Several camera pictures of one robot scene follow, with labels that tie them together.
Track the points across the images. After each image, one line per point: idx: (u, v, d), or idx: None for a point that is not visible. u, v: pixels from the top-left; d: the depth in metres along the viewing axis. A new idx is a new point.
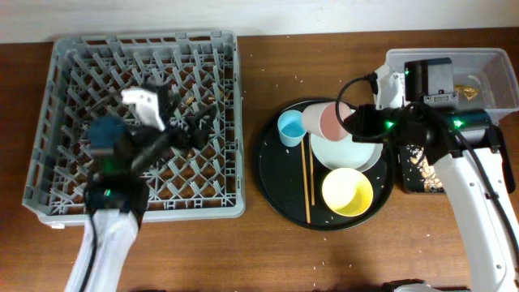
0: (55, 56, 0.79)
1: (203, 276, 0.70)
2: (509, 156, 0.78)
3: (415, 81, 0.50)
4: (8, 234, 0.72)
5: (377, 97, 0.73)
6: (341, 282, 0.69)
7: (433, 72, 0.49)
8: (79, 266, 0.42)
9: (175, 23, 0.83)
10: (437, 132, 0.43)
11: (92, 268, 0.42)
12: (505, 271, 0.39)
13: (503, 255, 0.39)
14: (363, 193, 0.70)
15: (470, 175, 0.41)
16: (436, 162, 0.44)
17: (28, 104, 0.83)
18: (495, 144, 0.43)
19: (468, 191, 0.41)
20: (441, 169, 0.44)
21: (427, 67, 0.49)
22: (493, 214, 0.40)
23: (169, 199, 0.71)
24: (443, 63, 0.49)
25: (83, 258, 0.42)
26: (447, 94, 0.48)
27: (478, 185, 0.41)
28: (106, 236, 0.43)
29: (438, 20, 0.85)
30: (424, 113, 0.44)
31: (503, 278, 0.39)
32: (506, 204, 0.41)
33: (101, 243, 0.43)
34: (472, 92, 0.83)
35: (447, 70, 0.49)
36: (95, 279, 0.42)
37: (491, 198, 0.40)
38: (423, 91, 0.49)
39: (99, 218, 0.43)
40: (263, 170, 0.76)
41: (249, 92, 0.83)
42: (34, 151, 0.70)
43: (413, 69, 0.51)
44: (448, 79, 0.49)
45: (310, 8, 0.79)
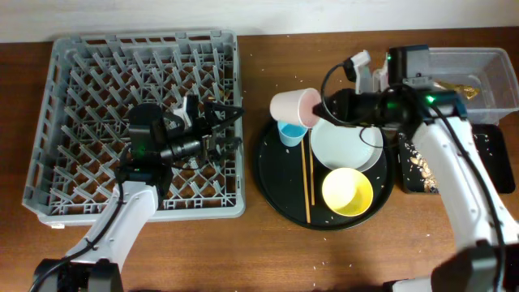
0: (54, 56, 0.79)
1: (203, 276, 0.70)
2: (509, 156, 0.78)
3: (397, 66, 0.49)
4: (8, 234, 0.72)
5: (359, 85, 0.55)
6: (341, 282, 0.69)
7: (413, 58, 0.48)
8: (101, 219, 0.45)
9: (175, 23, 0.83)
10: (412, 110, 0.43)
11: (116, 217, 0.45)
12: (480, 216, 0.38)
13: (478, 203, 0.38)
14: (362, 191, 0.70)
15: (443, 137, 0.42)
16: (414, 135, 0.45)
17: (28, 103, 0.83)
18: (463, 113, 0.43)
19: (440, 153, 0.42)
20: (419, 139, 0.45)
21: (407, 53, 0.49)
22: (465, 169, 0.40)
23: (169, 198, 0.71)
24: (421, 49, 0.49)
25: (108, 212, 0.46)
26: (424, 77, 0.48)
27: (448, 144, 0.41)
28: (133, 195, 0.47)
29: (438, 19, 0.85)
30: (401, 92, 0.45)
31: (479, 222, 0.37)
32: (478, 161, 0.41)
33: (126, 202, 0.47)
34: (472, 92, 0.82)
35: (425, 54, 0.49)
36: (117, 227, 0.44)
37: (462, 155, 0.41)
38: (402, 75, 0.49)
39: (128, 185, 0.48)
40: (263, 170, 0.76)
41: (249, 92, 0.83)
42: (34, 151, 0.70)
43: (394, 56, 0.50)
44: (425, 63, 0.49)
45: (310, 8, 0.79)
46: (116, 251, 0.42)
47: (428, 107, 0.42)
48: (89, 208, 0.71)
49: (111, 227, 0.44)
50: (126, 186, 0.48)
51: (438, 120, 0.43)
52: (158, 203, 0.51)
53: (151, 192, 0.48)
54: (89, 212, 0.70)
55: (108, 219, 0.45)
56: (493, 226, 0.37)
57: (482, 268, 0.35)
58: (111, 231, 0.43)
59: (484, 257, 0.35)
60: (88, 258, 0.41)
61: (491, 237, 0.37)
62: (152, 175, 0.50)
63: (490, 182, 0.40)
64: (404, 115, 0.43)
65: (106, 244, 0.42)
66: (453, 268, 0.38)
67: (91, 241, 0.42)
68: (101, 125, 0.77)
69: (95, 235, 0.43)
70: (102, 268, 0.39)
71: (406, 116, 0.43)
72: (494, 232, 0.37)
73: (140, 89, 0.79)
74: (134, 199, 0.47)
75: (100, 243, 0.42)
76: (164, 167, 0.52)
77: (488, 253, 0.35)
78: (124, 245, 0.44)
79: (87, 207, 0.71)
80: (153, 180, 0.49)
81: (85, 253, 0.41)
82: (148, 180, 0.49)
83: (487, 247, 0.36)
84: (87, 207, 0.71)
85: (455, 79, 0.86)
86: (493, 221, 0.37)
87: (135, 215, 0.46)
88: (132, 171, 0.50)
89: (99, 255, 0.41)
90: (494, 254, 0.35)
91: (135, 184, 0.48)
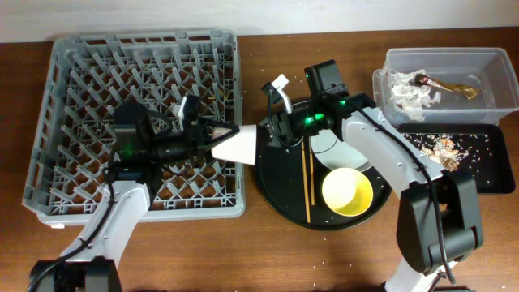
0: (54, 56, 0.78)
1: (203, 276, 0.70)
2: (510, 156, 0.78)
3: (314, 81, 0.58)
4: (7, 235, 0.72)
5: (286, 100, 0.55)
6: (341, 282, 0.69)
7: (325, 75, 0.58)
8: (94, 219, 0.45)
9: (175, 23, 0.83)
10: (334, 115, 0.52)
11: (109, 216, 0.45)
12: (405, 165, 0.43)
13: (401, 156, 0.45)
14: (361, 196, 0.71)
15: (358, 121, 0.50)
16: (341, 131, 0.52)
17: (27, 103, 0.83)
18: (371, 103, 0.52)
19: (359, 133, 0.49)
20: (345, 133, 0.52)
21: (319, 70, 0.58)
22: (383, 135, 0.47)
23: (169, 198, 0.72)
24: (330, 64, 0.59)
25: (100, 211, 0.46)
26: (337, 86, 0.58)
27: (366, 124, 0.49)
28: (124, 194, 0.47)
29: (438, 19, 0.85)
30: (321, 101, 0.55)
31: (407, 171, 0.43)
32: (392, 129, 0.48)
33: (117, 201, 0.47)
34: (473, 92, 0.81)
35: (334, 68, 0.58)
36: (110, 225, 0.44)
37: (379, 130, 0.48)
38: (319, 88, 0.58)
39: (119, 184, 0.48)
40: (262, 170, 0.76)
41: (249, 92, 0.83)
42: (34, 151, 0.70)
43: (310, 74, 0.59)
44: (336, 75, 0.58)
45: (310, 7, 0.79)
46: (109, 249, 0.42)
47: (345, 107, 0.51)
48: (89, 208, 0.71)
49: (105, 227, 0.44)
50: (118, 184, 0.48)
51: (356, 112, 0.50)
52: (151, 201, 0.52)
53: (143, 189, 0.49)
54: (89, 212, 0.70)
55: (100, 216, 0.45)
56: (419, 170, 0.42)
57: (418, 206, 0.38)
58: (105, 230, 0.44)
59: (416, 195, 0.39)
60: (83, 256, 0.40)
61: (421, 180, 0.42)
62: (142, 173, 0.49)
63: (406, 140, 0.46)
64: (328, 122, 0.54)
65: (100, 242, 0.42)
66: (405, 223, 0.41)
67: (85, 240, 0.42)
68: (101, 125, 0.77)
69: (88, 234, 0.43)
70: (99, 264, 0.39)
71: (331, 122, 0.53)
72: (422, 175, 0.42)
73: (140, 89, 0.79)
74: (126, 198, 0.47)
75: (95, 242, 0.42)
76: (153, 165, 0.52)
77: (420, 191, 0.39)
78: (117, 244, 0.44)
79: (87, 207, 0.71)
80: (144, 178, 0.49)
81: (80, 251, 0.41)
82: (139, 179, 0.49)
83: (419, 186, 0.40)
84: (87, 207, 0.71)
85: (455, 79, 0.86)
86: (417, 166, 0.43)
87: (127, 212, 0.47)
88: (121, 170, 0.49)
89: (94, 253, 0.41)
90: (426, 191, 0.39)
91: (126, 183, 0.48)
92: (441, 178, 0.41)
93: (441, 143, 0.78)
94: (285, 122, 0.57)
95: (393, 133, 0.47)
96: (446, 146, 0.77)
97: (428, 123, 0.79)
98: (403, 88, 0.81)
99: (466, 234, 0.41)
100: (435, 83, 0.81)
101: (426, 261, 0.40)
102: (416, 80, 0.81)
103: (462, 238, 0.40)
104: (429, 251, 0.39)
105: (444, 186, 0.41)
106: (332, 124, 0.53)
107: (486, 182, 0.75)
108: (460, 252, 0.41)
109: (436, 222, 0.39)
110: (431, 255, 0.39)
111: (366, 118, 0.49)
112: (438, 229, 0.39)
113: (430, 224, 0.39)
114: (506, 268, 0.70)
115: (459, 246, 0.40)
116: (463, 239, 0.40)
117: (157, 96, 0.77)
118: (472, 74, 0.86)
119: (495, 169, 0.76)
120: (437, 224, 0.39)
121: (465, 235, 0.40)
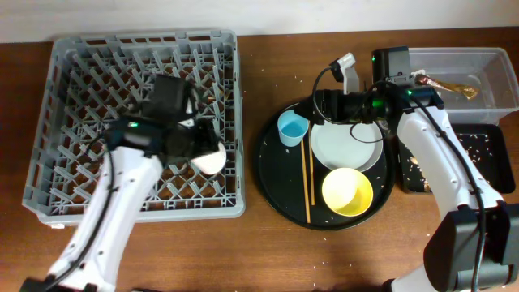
0: (54, 56, 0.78)
1: (203, 276, 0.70)
2: (510, 156, 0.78)
3: (381, 65, 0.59)
4: (7, 235, 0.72)
5: (345, 83, 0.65)
6: (341, 282, 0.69)
7: (394, 59, 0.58)
8: (91, 212, 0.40)
9: (175, 23, 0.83)
10: (394, 104, 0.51)
11: (105, 213, 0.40)
12: (460, 185, 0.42)
13: (457, 172, 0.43)
14: (361, 203, 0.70)
15: (422, 121, 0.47)
16: (397, 123, 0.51)
17: (28, 103, 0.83)
18: (439, 103, 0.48)
19: (418, 133, 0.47)
20: (401, 127, 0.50)
21: (388, 54, 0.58)
22: (443, 143, 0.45)
23: (169, 199, 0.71)
24: (401, 52, 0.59)
25: (99, 202, 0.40)
26: (405, 75, 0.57)
27: (426, 126, 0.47)
28: (126, 178, 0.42)
29: (438, 19, 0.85)
30: (383, 89, 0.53)
31: (459, 191, 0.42)
32: (455, 138, 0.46)
33: (117, 186, 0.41)
34: (472, 92, 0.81)
35: (405, 57, 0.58)
36: (109, 227, 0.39)
37: (440, 136, 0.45)
38: (385, 73, 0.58)
39: (117, 156, 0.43)
40: (263, 170, 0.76)
41: (249, 92, 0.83)
42: (34, 151, 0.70)
43: (378, 57, 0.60)
44: (405, 64, 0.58)
45: (310, 8, 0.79)
46: (106, 264, 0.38)
47: (409, 99, 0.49)
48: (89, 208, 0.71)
49: (100, 232, 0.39)
50: (121, 153, 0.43)
51: (418, 109, 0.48)
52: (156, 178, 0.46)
53: (151, 165, 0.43)
54: None
55: (98, 214, 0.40)
56: (473, 195, 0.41)
57: (463, 231, 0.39)
58: (100, 238, 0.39)
59: (464, 220, 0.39)
60: (76, 278, 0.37)
61: (473, 205, 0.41)
62: (153, 141, 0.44)
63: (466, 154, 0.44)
64: (387, 109, 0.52)
65: (94, 258, 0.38)
66: (442, 242, 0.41)
67: (76, 254, 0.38)
68: (101, 125, 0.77)
69: (82, 243, 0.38)
70: None
71: (388, 109, 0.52)
72: (474, 199, 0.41)
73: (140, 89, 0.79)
74: (127, 182, 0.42)
75: (88, 257, 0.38)
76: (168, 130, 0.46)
77: (467, 216, 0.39)
78: (119, 242, 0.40)
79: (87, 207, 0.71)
80: (156, 141, 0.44)
81: (73, 272, 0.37)
82: (149, 149, 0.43)
83: (469, 210, 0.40)
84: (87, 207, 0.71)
85: (455, 79, 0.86)
86: (472, 188, 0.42)
87: (127, 202, 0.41)
88: (127, 128, 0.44)
89: (86, 275, 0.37)
90: (473, 216, 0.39)
91: (125, 155, 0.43)
92: (495, 207, 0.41)
93: None
94: (332, 101, 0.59)
95: (456, 144, 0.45)
96: None
97: None
98: None
99: (502, 267, 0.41)
100: (435, 83, 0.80)
101: (452, 283, 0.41)
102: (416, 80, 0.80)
103: (495, 268, 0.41)
104: (457, 274, 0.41)
105: (493, 215, 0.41)
106: (390, 113, 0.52)
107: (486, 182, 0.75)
108: (490, 281, 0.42)
109: (475, 251, 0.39)
110: (458, 279, 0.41)
111: (431, 122, 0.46)
112: (475, 256, 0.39)
113: (467, 251, 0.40)
114: None
115: (491, 274, 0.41)
116: (496, 270, 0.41)
117: None
118: (472, 74, 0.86)
119: (495, 169, 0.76)
120: (476, 252, 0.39)
121: (499, 268, 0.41)
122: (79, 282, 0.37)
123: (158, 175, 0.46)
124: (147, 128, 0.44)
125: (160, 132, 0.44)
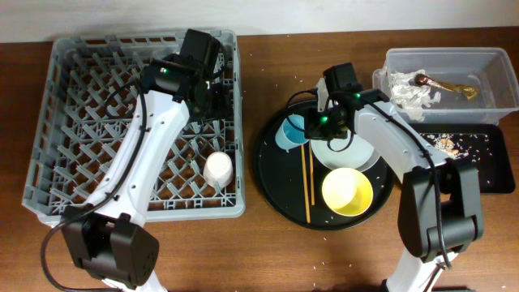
0: (54, 56, 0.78)
1: (203, 276, 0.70)
2: (509, 156, 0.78)
3: (331, 81, 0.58)
4: (7, 235, 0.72)
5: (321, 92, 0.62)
6: (341, 282, 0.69)
7: (340, 73, 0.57)
8: (122, 158, 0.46)
9: (175, 23, 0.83)
10: (349, 106, 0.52)
11: (135, 156, 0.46)
12: (410, 152, 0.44)
13: (409, 148, 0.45)
14: (361, 202, 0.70)
15: (369, 112, 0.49)
16: (353, 123, 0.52)
17: (28, 104, 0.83)
18: (383, 97, 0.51)
19: (371, 124, 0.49)
20: (357, 125, 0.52)
21: (336, 70, 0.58)
22: (392, 126, 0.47)
23: (169, 198, 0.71)
24: (347, 66, 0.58)
25: (130, 145, 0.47)
26: (354, 86, 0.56)
27: (376, 115, 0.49)
28: (156, 122, 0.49)
29: (438, 19, 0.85)
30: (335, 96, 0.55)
31: (411, 157, 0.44)
32: (402, 120, 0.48)
33: (149, 129, 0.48)
34: (472, 92, 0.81)
35: (351, 69, 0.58)
36: (136, 171, 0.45)
37: (389, 121, 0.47)
38: (336, 85, 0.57)
39: (149, 101, 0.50)
40: (263, 169, 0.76)
41: (249, 92, 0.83)
42: (34, 150, 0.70)
43: (328, 75, 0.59)
44: (353, 76, 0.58)
45: (310, 8, 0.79)
46: (137, 198, 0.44)
47: (358, 100, 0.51)
48: None
49: (131, 173, 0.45)
50: (152, 96, 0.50)
51: (366, 105, 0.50)
52: (183, 122, 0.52)
53: (179, 110, 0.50)
54: None
55: (126, 161, 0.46)
56: (423, 156, 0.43)
57: (418, 188, 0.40)
58: (132, 176, 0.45)
59: (418, 178, 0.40)
60: (110, 208, 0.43)
61: (424, 165, 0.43)
62: (182, 87, 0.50)
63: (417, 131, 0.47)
64: (342, 114, 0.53)
65: (126, 190, 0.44)
66: (406, 208, 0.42)
67: (110, 190, 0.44)
68: (101, 125, 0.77)
69: (116, 182, 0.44)
70: (124, 225, 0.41)
71: (345, 113, 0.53)
72: (425, 161, 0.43)
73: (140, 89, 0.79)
74: (156, 130, 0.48)
75: (122, 191, 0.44)
76: (196, 77, 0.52)
77: (422, 173, 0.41)
78: (147, 188, 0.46)
79: None
80: (182, 92, 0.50)
81: (107, 203, 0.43)
82: (178, 94, 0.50)
83: (422, 170, 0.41)
84: None
85: (455, 79, 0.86)
86: (422, 152, 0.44)
87: (156, 148, 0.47)
88: (159, 74, 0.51)
89: (120, 207, 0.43)
90: (428, 174, 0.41)
91: (158, 100, 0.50)
92: (444, 165, 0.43)
93: (441, 143, 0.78)
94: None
95: (404, 124, 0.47)
96: (446, 146, 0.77)
97: (428, 122, 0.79)
98: (403, 88, 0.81)
99: (466, 222, 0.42)
100: (435, 83, 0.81)
101: (424, 245, 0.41)
102: (416, 80, 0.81)
103: (461, 227, 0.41)
104: (427, 237, 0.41)
105: (448, 174, 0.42)
106: (345, 116, 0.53)
107: (486, 182, 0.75)
108: (459, 240, 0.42)
109: (436, 206, 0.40)
110: (429, 242, 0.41)
111: (378, 109, 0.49)
112: (436, 212, 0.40)
113: (429, 207, 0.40)
114: (505, 268, 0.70)
115: (458, 234, 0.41)
116: (463, 229, 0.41)
117: None
118: (472, 74, 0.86)
119: (495, 169, 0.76)
120: (437, 208, 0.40)
121: (465, 225, 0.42)
122: (113, 212, 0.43)
123: (182, 122, 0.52)
124: (178, 75, 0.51)
125: (187, 79, 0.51)
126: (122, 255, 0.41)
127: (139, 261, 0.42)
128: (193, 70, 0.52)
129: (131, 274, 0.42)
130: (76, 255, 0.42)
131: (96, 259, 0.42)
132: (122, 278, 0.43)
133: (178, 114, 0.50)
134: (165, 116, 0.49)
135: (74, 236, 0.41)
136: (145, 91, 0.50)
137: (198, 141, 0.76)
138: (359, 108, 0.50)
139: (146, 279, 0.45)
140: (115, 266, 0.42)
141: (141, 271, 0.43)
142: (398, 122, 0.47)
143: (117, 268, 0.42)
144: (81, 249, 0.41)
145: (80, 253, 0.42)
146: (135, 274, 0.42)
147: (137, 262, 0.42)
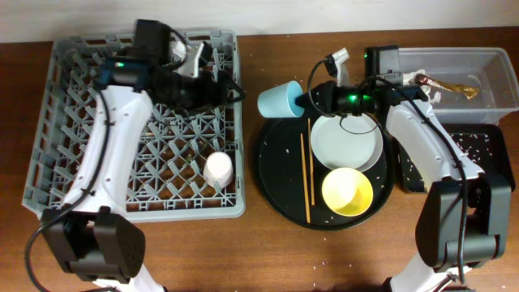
0: (54, 56, 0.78)
1: (203, 276, 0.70)
2: (510, 156, 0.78)
3: (371, 62, 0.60)
4: (7, 236, 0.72)
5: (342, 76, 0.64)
6: (341, 282, 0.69)
7: (383, 58, 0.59)
8: (92, 153, 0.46)
9: (175, 23, 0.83)
10: (383, 100, 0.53)
11: (105, 151, 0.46)
12: (443, 160, 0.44)
13: (441, 153, 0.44)
14: (360, 202, 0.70)
15: (406, 109, 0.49)
16: (385, 117, 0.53)
17: (28, 104, 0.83)
18: (423, 96, 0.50)
19: (405, 122, 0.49)
20: (388, 120, 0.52)
21: (379, 53, 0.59)
22: (426, 128, 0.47)
23: (169, 198, 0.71)
24: (391, 49, 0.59)
25: (98, 140, 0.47)
26: (394, 73, 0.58)
27: (412, 114, 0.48)
28: (119, 115, 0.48)
29: (438, 19, 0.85)
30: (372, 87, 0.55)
31: (443, 165, 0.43)
32: (439, 124, 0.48)
33: (113, 122, 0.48)
34: (473, 92, 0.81)
35: (396, 53, 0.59)
36: (109, 165, 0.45)
37: (425, 122, 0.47)
38: (375, 71, 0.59)
39: (109, 96, 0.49)
40: (263, 169, 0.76)
41: (249, 92, 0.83)
42: (34, 150, 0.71)
43: (369, 54, 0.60)
44: (395, 61, 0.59)
45: (310, 7, 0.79)
46: (114, 190, 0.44)
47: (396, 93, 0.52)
48: None
49: (105, 165, 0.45)
50: (110, 92, 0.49)
51: (404, 101, 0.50)
52: (147, 114, 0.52)
53: (140, 100, 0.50)
54: None
55: (96, 156, 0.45)
56: (456, 167, 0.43)
57: (445, 199, 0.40)
58: (105, 169, 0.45)
59: (447, 189, 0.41)
60: (89, 203, 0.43)
61: (456, 176, 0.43)
62: (139, 78, 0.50)
63: (452, 138, 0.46)
64: (376, 106, 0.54)
65: (102, 184, 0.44)
66: (429, 216, 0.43)
67: (87, 186, 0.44)
68: None
69: (90, 178, 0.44)
70: (105, 216, 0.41)
71: (377, 106, 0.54)
72: (457, 172, 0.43)
73: None
74: (121, 122, 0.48)
75: (97, 185, 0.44)
76: (152, 68, 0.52)
77: (450, 185, 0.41)
78: (122, 181, 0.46)
79: None
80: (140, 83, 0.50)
81: (84, 199, 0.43)
82: (137, 85, 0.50)
83: (452, 182, 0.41)
84: None
85: (455, 79, 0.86)
86: (455, 163, 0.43)
87: (125, 140, 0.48)
88: (115, 68, 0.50)
89: (99, 200, 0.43)
90: (457, 186, 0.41)
91: (118, 94, 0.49)
92: (478, 178, 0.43)
93: None
94: (327, 92, 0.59)
95: (439, 128, 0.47)
96: None
97: None
98: None
99: (489, 239, 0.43)
100: (435, 83, 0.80)
101: (440, 255, 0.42)
102: (416, 81, 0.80)
103: (482, 243, 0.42)
104: (445, 247, 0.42)
105: (477, 188, 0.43)
106: (379, 109, 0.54)
107: None
108: (478, 255, 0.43)
109: (461, 221, 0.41)
110: (447, 253, 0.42)
111: (414, 109, 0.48)
112: (460, 226, 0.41)
113: (453, 220, 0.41)
114: (505, 268, 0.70)
115: (477, 249, 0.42)
116: (483, 245, 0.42)
117: (156, 113, 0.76)
118: (472, 74, 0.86)
119: (495, 169, 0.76)
120: (461, 222, 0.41)
121: (486, 242, 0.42)
122: (92, 207, 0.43)
123: (147, 114, 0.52)
124: (133, 67, 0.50)
125: (144, 70, 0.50)
126: (109, 249, 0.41)
127: (126, 252, 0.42)
128: (148, 62, 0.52)
129: (122, 266, 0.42)
130: (62, 257, 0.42)
131: (84, 259, 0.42)
132: (113, 273, 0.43)
133: (140, 105, 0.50)
134: (127, 107, 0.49)
135: (56, 238, 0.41)
136: (102, 87, 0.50)
137: (198, 141, 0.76)
138: (392, 102, 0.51)
139: (138, 270, 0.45)
140: (104, 261, 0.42)
141: (130, 262, 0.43)
142: (434, 126, 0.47)
143: (106, 263, 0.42)
144: (67, 250, 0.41)
145: (66, 255, 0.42)
146: (126, 267, 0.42)
147: (126, 254, 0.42)
